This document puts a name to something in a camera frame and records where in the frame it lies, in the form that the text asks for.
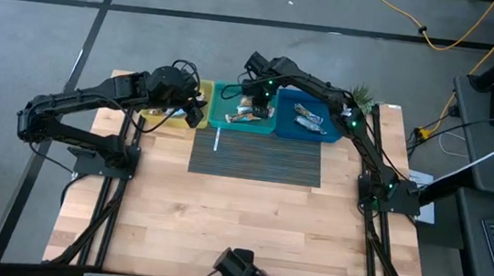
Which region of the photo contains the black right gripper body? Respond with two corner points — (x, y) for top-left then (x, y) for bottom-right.
(237, 75), (278, 111)

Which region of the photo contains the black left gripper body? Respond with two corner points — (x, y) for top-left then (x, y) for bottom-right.
(182, 96), (209, 131)

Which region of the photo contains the blue silver granola bar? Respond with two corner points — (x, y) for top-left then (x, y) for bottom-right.
(292, 102), (326, 126)

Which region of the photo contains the white green snack packet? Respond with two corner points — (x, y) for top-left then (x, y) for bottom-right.
(293, 114), (329, 136)

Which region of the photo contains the yellow plastic bin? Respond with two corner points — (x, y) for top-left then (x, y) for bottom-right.
(137, 73), (215, 133)

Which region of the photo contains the blue plastic bin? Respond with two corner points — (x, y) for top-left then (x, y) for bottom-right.
(272, 87), (349, 146)

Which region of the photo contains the teal plastic bin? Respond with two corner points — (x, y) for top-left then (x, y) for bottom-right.
(207, 79), (282, 136)

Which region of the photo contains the dark ribbed mat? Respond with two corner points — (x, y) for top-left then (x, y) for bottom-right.
(186, 124), (327, 190)

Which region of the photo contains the spiky green plant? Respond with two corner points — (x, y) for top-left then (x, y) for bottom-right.
(347, 83), (381, 117)

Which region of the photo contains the white paper sheet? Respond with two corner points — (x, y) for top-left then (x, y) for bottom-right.
(403, 169), (441, 226)

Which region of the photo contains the black diagonal pole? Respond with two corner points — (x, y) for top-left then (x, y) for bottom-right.
(414, 111), (494, 214)

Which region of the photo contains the yellow extension cable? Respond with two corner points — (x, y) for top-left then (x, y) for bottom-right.
(413, 0), (494, 148)
(361, 0), (494, 58)

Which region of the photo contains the white cable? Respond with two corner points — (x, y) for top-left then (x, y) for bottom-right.
(435, 130), (472, 159)

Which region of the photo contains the black aluminium frame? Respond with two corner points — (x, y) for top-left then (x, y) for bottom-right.
(0, 63), (494, 276)

